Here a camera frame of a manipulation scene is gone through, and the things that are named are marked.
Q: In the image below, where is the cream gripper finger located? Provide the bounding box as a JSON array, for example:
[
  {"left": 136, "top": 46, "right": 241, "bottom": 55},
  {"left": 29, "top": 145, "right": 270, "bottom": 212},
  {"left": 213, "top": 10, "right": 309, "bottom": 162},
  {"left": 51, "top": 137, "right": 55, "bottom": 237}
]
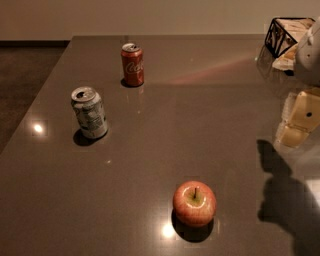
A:
[
  {"left": 282, "top": 92, "right": 298, "bottom": 121},
  {"left": 276, "top": 90, "right": 320, "bottom": 148}
]

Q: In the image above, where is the red apple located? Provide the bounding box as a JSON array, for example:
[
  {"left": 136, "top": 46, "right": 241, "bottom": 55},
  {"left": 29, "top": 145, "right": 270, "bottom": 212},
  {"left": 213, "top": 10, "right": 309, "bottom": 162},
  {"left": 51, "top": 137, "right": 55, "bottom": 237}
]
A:
[{"left": 173, "top": 181, "right": 217, "bottom": 228}]

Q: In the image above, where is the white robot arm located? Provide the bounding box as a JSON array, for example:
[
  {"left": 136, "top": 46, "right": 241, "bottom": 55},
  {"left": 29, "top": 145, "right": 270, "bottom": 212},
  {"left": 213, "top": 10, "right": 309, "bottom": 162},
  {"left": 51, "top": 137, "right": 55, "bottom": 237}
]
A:
[{"left": 276, "top": 18, "right": 320, "bottom": 148}]

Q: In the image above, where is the red coca-cola can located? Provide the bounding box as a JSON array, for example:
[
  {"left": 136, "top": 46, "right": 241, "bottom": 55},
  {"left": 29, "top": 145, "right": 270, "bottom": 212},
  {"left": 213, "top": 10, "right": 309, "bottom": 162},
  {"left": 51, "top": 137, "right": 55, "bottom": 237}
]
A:
[{"left": 121, "top": 43, "right": 144, "bottom": 86}]

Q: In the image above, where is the silver 7up can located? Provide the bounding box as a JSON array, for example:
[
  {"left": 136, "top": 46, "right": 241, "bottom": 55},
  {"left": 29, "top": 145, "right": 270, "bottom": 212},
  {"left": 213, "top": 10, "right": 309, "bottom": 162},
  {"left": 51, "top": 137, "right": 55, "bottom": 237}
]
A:
[{"left": 71, "top": 86, "right": 108, "bottom": 139}]

